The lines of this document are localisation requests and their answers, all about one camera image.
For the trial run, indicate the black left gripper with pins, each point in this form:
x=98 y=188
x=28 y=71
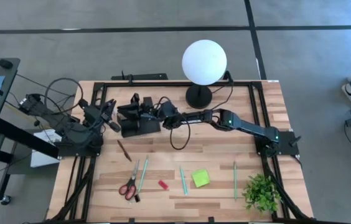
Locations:
x=96 y=116

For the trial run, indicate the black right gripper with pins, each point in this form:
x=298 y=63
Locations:
x=166 y=115

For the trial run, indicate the black mesh desk organizer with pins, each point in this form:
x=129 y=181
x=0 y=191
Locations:
x=146 y=127

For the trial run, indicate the brown pen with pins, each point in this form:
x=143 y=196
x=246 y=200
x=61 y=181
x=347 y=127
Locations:
x=124 y=151

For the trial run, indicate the green sticky note pad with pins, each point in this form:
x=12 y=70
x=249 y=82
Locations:
x=201 y=178

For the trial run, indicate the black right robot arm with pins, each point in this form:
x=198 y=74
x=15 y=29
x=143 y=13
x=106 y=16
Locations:
x=250 y=126

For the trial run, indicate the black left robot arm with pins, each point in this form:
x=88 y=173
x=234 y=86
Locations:
x=69 y=130

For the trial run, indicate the black power strip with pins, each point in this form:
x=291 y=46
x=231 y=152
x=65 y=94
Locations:
x=139 y=76

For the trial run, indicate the red eraser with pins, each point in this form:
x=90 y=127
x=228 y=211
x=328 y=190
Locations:
x=163 y=184

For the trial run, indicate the white paper box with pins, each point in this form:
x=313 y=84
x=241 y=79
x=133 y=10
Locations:
x=43 y=158

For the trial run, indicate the black binder clip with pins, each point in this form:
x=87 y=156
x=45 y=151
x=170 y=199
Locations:
x=137 y=198

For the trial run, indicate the white globe table lamp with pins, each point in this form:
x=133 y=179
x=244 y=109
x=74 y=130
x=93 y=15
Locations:
x=204 y=62

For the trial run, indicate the grey side desk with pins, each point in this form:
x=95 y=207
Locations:
x=10 y=77

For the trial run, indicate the black computer mouse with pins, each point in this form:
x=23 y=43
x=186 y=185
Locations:
x=5 y=63

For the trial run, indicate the black caster wheel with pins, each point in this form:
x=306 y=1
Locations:
x=6 y=200

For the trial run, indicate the green artificial plant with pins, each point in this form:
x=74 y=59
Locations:
x=261 y=194

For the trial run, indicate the black aluminium table frame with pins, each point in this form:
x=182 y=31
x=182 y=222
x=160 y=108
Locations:
x=175 y=84

